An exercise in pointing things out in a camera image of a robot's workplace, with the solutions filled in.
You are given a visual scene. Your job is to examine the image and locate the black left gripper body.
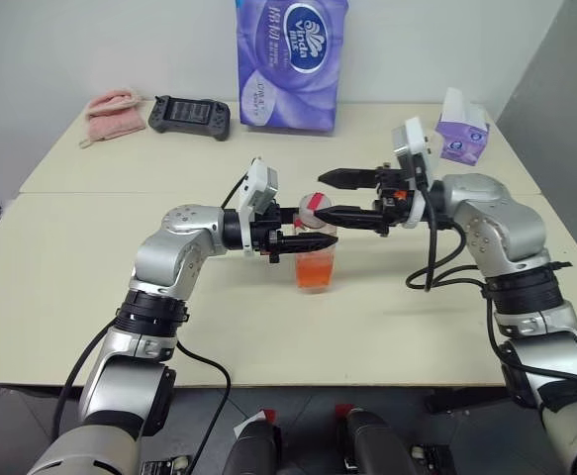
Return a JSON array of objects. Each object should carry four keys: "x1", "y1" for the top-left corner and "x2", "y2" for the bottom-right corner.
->
[{"x1": 250, "y1": 205, "x2": 285, "y2": 266}]

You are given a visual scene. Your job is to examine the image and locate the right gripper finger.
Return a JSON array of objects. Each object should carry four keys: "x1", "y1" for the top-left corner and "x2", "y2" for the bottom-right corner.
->
[
  {"x1": 317, "y1": 166, "x2": 380, "y2": 191},
  {"x1": 312, "y1": 204, "x2": 384, "y2": 231}
]

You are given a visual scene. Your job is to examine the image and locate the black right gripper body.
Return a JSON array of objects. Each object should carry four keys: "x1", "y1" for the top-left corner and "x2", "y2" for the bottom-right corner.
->
[{"x1": 373, "y1": 162, "x2": 415, "y2": 238}]

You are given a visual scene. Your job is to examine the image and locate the plastic cup with orange liquid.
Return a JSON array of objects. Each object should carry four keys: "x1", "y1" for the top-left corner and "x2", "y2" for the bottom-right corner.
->
[{"x1": 293, "y1": 191, "x2": 339, "y2": 295}]

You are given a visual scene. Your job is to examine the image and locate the small purple tissue box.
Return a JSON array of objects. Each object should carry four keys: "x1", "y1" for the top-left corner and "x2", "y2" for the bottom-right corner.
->
[{"x1": 434, "y1": 87, "x2": 492, "y2": 166}]

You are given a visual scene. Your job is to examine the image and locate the large purple tissue pack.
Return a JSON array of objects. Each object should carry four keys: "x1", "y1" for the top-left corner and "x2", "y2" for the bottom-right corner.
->
[{"x1": 232, "y1": 0, "x2": 351, "y2": 135}]

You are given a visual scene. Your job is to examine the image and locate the black handheld controller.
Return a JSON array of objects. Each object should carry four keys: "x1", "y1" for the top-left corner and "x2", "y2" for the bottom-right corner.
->
[{"x1": 147, "y1": 94, "x2": 233, "y2": 143}]

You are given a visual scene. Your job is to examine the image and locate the pink folded towel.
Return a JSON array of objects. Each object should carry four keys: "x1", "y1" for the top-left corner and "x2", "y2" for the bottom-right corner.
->
[{"x1": 77, "y1": 88, "x2": 147, "y2": 150}]

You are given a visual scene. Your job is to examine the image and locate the dark rounded shape red tag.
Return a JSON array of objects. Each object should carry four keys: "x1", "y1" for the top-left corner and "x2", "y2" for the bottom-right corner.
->
[
  {"x1": 230, "y1": 407, "x2": 285, "y2": 475},
  {"x1": 334, "y1": 402, "x2": 409, "y2": 475}
]

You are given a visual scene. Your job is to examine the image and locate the black white stand foot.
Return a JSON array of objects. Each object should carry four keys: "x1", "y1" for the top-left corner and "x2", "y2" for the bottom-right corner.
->
[
  {"x1": 141, "y1": 454, "x2": 193, "y2": 475},
  {"x1": 408, "y1": 443, "x2": 450, "y2": 475}
]

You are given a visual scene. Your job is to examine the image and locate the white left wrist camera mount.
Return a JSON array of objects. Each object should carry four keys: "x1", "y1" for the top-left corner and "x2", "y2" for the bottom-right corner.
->
[{"x1": 237, "y1": 157, "x2": 281, "y2": 257}]

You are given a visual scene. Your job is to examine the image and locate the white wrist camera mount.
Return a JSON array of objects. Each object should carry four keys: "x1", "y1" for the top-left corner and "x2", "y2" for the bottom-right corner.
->
[
  {"x1": 237, "y1": 157, "x2": 281, "y2": 257},
  {"x1": 390, "y1": 117, "x2": 441, "y2": 231}
]

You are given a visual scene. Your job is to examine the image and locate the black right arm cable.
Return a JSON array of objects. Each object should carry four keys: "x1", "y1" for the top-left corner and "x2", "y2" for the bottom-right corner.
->
[{"x1": 405, "y1": 162, "x2": 522, "y2": 412}]

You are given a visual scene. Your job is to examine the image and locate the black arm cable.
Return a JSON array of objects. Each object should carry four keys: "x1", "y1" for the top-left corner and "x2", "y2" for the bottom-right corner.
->
[
  {"x1": 405, "y1": 162, "x2": 522, "y2": 412},
  {"x1": 52, "y1": 172, "x2": 248, "y2": 475}
]

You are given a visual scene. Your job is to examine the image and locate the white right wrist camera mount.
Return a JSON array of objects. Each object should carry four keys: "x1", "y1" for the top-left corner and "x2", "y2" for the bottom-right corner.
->
[{"x1": 390, "y1": 117, "x2": 441, "y2": 231}]

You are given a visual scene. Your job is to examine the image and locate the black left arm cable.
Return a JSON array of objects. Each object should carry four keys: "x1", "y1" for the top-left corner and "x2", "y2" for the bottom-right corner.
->
[{"x1": 52, "y1": 172, "x2": 248, "y2": 475}]

